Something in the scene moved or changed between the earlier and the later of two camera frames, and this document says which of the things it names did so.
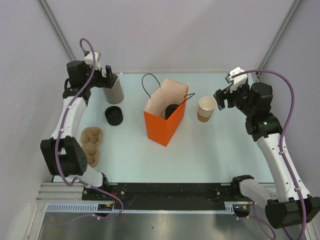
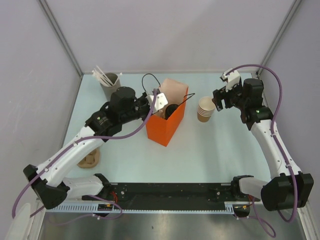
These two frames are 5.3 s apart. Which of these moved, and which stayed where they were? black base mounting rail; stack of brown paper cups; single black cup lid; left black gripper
Moved: left black gripper
Stayed: single black cup lid; black base mounting rail; stack of brown paper cups
